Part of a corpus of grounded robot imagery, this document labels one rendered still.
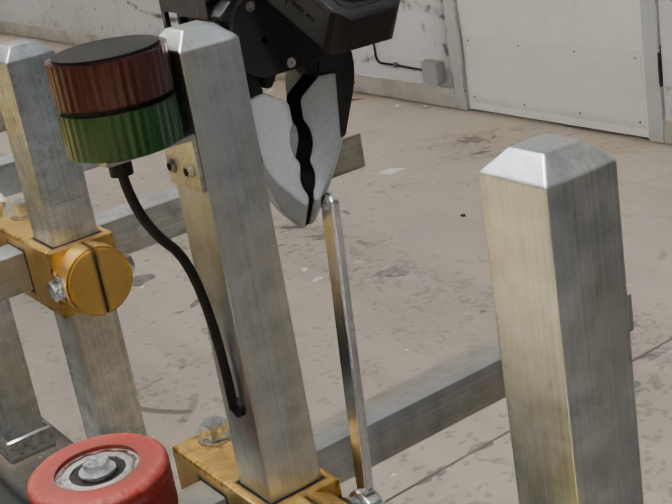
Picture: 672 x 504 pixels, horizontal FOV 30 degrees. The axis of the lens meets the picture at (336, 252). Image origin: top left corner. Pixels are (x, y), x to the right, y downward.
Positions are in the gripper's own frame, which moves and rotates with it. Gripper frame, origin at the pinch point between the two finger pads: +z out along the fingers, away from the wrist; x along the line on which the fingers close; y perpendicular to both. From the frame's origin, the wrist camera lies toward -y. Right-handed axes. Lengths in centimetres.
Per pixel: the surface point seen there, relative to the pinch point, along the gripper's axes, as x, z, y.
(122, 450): 14.9, 10.0, 0.3
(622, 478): 7.2, 2.7, -31.4
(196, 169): 9.9, -6.6, -6.2
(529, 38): -250, 71, 253
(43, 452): 7, 30, 43
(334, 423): 1.0, 14.4, -0.1
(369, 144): -204, 100, 290
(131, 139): 13.5, -9.4, -7.5
